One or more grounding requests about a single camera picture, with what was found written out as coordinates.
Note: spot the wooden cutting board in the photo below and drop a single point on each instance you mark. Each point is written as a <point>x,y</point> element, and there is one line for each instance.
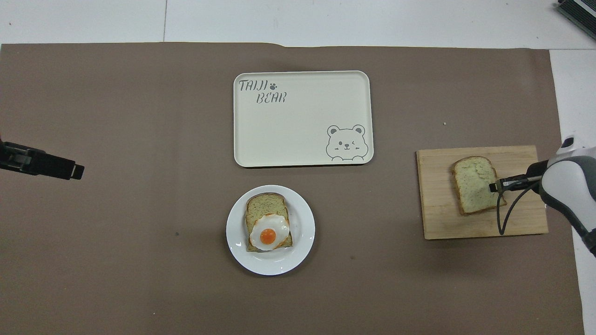
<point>437,209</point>

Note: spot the white round plate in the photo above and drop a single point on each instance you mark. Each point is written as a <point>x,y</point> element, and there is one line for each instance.
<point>302,242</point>

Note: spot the plain bread slice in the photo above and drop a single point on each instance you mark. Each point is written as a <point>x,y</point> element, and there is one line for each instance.
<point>472,186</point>

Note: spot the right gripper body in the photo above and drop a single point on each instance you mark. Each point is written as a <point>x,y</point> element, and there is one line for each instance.
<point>538,169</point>

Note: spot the bread slice under egg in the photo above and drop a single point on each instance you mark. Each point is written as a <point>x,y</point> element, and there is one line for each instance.
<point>265,204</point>

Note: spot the fried egg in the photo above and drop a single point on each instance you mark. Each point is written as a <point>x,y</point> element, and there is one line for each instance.
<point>268,235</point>

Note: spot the cream tray with bear print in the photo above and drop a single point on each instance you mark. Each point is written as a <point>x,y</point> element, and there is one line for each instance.
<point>302,125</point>

